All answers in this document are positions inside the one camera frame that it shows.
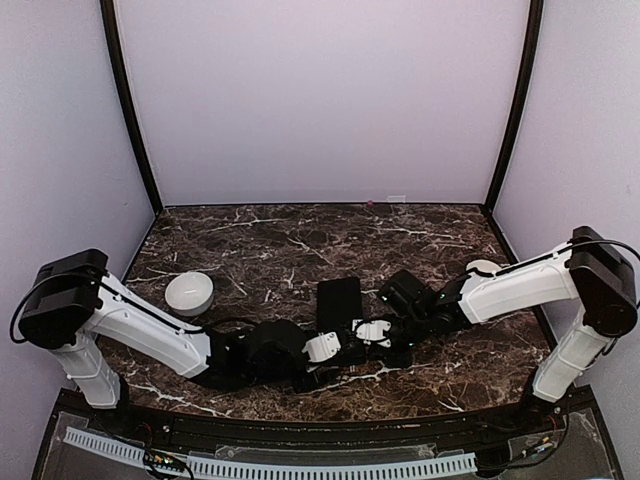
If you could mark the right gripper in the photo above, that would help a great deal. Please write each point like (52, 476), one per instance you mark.
(402, 360)

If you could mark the black front rail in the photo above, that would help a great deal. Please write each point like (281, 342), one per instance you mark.
(485, 429)

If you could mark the right black frame post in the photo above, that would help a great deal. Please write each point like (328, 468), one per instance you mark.
(525, 71)

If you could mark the black frame post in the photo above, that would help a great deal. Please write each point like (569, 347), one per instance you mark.
(123, 89)
(525, 71)

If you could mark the black zippered tool case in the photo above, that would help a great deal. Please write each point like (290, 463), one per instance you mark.
(339, 303)

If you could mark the left black frame post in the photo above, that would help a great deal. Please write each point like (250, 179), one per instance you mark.
(123, 89)

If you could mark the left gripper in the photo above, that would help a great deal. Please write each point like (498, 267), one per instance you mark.
(313, 381)

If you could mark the teal white cup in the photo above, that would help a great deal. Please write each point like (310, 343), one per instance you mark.
(483, 266)

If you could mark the white slotted cable duct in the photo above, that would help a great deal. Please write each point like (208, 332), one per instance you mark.
(201, 466)

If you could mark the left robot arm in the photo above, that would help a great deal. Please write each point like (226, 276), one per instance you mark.
(74, 299)

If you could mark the white ceramic bowl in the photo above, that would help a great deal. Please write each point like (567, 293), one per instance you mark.
(190, 294)

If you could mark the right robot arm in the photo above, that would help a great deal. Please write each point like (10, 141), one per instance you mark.
(586, 268)

